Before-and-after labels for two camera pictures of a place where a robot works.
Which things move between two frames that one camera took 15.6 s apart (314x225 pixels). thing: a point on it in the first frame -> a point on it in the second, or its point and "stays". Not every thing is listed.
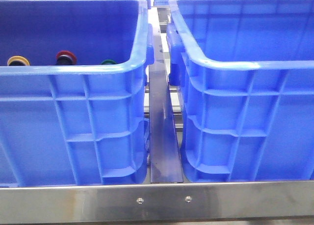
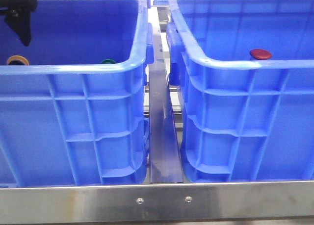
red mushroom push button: [65, 58] -> [260, 54]
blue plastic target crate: [245, 67] stays
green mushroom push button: [108, 62] stays
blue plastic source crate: [85, 125] stays
